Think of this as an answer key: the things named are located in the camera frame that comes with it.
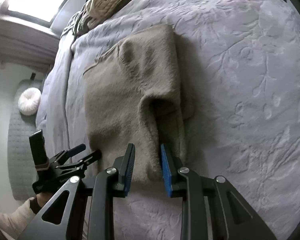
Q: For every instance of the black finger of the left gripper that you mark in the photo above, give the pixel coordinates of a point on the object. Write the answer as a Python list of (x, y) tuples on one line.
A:
[(88, 160), (63, 156)]

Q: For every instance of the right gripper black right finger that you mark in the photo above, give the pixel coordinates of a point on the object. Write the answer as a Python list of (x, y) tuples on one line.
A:
[(211, 208)]

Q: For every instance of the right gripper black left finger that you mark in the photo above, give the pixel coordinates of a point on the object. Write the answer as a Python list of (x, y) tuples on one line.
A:
[(63, 215)]

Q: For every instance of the beige fleece garment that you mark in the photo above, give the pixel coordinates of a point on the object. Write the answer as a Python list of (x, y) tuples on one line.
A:
[(133, 94)]

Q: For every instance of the beige sleeved left forearm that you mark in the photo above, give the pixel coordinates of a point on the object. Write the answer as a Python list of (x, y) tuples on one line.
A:
[(13, 224)]

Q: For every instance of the tan knitted clothes pile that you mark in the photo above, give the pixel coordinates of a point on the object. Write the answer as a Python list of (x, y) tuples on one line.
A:
[(92, 14)]

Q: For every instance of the person's left hand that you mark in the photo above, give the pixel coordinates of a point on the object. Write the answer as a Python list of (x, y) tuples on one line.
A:
[(43, 198)]

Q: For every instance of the grey quilted floor mat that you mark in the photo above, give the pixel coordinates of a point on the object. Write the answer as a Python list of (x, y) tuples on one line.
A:
[(21, 171)]

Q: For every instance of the white round pouf cushion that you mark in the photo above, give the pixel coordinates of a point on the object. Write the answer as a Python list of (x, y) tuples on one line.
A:
[(29, 101)]

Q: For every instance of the lavender embossed bedspread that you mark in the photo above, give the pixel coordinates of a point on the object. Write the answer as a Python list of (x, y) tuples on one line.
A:
[(240, 69)]

